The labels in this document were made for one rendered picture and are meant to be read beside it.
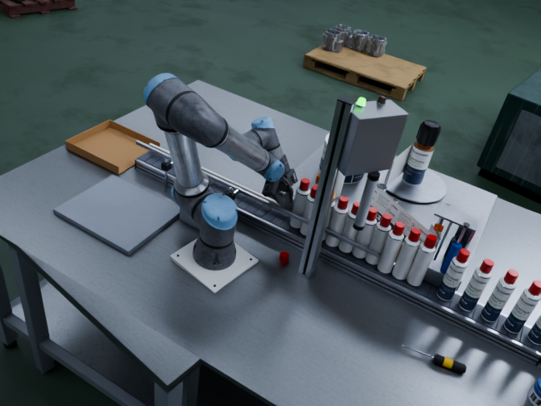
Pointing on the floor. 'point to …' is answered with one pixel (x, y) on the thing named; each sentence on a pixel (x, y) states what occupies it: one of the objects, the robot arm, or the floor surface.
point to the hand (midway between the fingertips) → (287, 210)
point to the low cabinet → (517, 142)
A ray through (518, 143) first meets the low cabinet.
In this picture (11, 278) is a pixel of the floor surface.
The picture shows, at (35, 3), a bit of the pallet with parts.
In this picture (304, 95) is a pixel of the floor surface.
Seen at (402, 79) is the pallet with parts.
